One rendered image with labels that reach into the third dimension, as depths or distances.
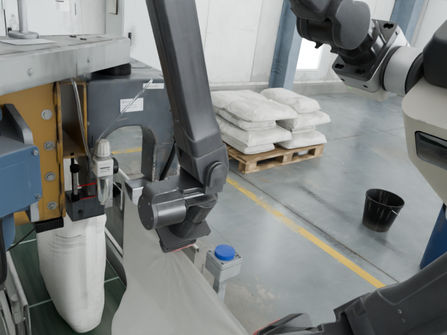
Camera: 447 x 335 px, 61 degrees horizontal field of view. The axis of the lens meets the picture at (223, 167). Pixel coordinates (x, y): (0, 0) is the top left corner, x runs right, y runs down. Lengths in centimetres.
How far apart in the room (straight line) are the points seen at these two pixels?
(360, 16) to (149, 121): 51
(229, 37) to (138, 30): 188
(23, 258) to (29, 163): 134
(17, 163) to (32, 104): 26
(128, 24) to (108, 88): 377
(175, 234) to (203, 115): 24
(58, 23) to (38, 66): 298
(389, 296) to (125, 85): 68
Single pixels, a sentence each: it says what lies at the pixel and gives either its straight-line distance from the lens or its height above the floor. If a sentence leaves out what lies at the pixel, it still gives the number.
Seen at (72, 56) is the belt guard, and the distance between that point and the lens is 74.
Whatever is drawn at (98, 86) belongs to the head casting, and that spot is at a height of 133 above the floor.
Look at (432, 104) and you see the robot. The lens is 76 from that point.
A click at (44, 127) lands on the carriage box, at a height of 124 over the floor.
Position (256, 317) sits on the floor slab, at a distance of 219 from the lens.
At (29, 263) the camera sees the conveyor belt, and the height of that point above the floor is 38.
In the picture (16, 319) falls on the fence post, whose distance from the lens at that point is 126.
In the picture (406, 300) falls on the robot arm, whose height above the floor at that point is 133.
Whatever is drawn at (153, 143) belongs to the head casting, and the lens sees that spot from 96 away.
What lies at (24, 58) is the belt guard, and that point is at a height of 141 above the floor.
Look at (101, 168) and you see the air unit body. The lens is 85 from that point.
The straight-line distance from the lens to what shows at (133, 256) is 96.
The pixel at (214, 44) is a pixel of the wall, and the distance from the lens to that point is 599.
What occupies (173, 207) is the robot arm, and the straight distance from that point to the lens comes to 60.
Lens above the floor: 153
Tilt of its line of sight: 24 degrees down
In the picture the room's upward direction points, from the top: 8 degrees clockwise
